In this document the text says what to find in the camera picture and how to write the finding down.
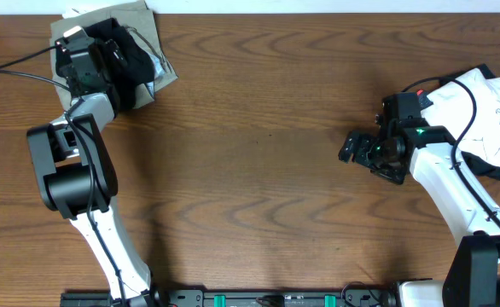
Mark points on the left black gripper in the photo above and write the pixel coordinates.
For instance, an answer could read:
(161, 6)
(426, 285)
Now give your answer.
(116, 55)

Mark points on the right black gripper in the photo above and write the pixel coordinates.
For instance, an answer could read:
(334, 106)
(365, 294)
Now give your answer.
(361, 155)

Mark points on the black t-shirt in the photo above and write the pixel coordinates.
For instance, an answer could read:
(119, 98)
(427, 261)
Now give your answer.
(128, 64)

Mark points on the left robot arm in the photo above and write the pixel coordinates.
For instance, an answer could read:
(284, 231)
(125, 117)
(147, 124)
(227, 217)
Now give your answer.
(74, 172)

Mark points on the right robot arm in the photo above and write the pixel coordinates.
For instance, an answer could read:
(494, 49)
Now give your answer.
(430, 155)

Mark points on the folded khaki shorts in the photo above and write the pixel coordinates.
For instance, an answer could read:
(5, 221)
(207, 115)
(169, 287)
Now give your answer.
(138, 19)

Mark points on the black white printed garment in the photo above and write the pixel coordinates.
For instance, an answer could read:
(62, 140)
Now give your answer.
(450, 106)

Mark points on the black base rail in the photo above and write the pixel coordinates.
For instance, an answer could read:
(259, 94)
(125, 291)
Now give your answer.
(355, 294)

